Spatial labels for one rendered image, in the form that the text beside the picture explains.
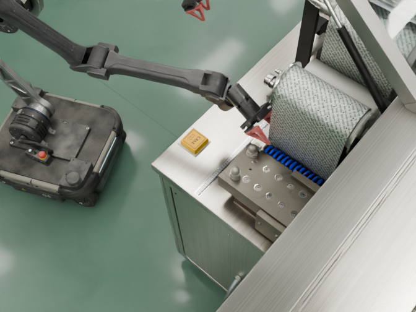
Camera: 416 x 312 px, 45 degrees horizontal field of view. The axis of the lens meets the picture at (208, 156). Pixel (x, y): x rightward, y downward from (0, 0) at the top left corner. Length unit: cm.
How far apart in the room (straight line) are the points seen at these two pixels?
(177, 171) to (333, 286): 85
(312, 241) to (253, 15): 278
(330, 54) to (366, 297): 80
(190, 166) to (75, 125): 110
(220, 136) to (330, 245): 104
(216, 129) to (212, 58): 146
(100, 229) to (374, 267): 184
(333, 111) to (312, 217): 59
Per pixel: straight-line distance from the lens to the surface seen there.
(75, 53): 164
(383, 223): 106
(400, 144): 89
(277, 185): 152
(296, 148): 152
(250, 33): 334
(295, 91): 137
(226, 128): 178
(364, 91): 150
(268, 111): 153
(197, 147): 171
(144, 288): 250
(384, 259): 103
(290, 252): 77
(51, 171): 259
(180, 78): 151
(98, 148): 259
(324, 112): 135
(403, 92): 92
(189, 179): 167
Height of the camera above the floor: 237
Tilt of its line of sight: 59 degrees down
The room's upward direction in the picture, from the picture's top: 4 degrees counter-clockwise
